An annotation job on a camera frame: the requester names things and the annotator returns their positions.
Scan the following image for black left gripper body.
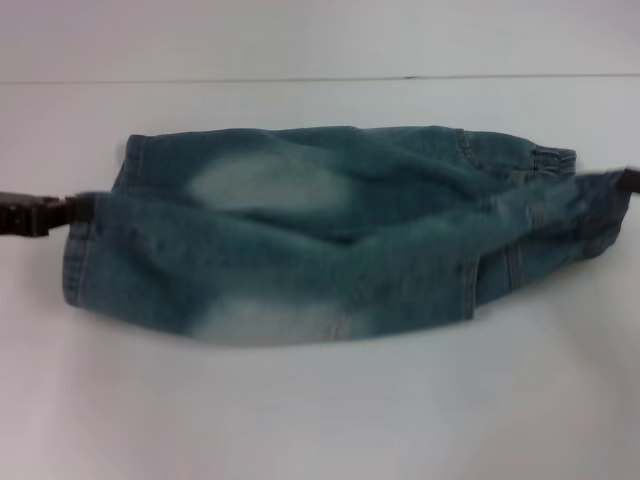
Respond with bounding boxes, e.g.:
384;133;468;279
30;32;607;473
0;189;70;237

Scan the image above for blue denim shorts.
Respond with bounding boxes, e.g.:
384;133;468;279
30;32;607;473
61;125;632;350

